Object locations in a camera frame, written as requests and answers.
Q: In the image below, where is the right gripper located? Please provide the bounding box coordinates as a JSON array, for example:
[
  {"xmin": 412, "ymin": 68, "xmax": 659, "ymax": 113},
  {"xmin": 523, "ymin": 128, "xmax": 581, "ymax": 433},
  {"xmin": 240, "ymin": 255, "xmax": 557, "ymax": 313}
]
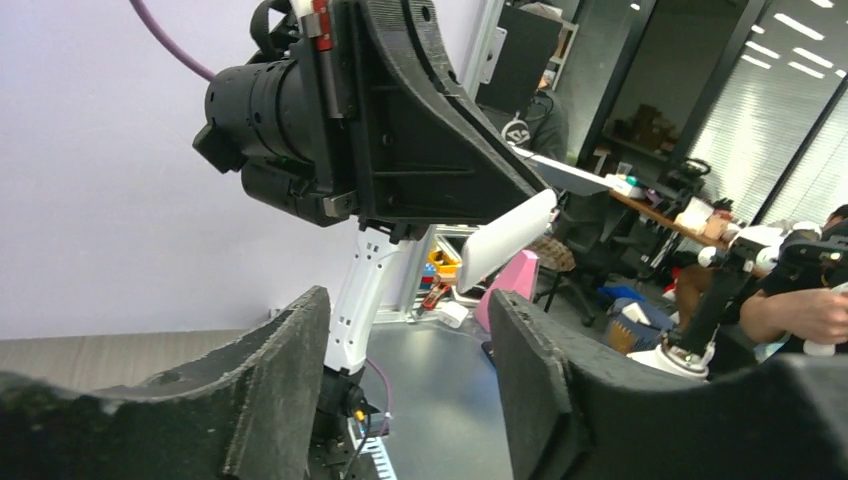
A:
[{"xmin": 291, "ymin": 1, "xmax": 547, "ymax": 242}]

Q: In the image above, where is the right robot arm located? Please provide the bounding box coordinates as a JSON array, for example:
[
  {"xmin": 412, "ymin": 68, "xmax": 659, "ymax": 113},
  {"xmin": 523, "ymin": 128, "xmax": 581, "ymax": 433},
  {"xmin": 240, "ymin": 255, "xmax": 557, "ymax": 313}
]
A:
[{"xmin": 193, "ymin": 1, "xmax": 556, "ymax": 446}]

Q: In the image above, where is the white battery cover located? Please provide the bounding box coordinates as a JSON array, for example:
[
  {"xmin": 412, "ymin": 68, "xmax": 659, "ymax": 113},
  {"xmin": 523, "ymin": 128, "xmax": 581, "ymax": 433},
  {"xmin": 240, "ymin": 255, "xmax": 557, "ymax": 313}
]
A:
[{"xmin": 456, "ymin": 189, "xmax": 557, "ymax": 292}]

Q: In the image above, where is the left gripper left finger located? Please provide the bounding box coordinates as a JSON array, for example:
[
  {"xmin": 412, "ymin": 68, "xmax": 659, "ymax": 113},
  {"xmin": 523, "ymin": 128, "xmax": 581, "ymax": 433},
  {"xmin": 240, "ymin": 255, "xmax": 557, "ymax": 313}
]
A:
[{"xmin": 1, "ymin": 286, "xmax": 330, "ymax": 479}]

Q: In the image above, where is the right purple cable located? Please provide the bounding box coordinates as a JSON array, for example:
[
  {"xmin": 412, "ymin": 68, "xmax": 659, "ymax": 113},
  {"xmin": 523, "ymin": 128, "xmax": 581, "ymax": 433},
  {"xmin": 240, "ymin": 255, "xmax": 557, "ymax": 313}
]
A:
[{"xmin": 129, "ymin": 0, "xmax": 217, "ymax": 84}]

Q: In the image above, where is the operator hand in background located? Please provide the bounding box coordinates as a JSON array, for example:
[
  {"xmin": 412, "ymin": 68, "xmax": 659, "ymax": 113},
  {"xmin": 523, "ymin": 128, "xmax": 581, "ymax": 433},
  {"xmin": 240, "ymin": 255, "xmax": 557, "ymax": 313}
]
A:
[{"xmin": 739, "ymin": 289, "xmax": 847, "ymax": 345}]

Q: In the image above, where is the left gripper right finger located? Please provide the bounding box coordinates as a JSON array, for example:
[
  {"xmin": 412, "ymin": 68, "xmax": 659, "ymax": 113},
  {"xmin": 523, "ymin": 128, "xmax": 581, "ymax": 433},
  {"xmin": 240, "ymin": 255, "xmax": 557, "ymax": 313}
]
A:
[{"xmin": 488, "ymin": 290, "xmax": 847, "ymax": 479}]

